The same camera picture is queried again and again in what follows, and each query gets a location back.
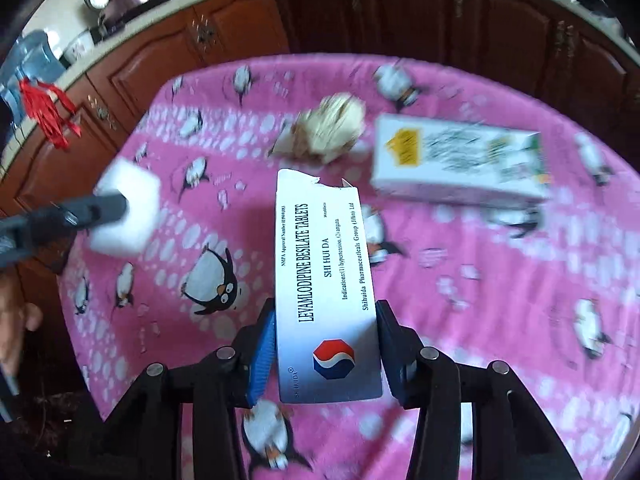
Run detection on white levamlodipine tablet box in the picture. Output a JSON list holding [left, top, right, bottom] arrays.
[[274, 169, 382, 403]]

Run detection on dark wooden kitchen cabinets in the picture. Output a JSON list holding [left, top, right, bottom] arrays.
[[1, 0, 639, 214]]

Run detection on person's left hand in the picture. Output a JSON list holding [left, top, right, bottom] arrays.
[[0, 270, 43, 376]]

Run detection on red tassel ornament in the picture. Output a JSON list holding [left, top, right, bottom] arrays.
[[18, 77, 81, 151]]

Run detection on blue water jug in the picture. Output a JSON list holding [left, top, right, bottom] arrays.
[[1, 29, 65, 126]]

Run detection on pink penguin tablecloth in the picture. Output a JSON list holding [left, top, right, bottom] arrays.
[[58, 55, 639, 479]]

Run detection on white green long carton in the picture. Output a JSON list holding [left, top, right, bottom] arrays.
[[370, 114, 551, 209]]

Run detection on crumpled beige paper ball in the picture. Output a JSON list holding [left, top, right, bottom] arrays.
[[269, 93, 367, 165]]

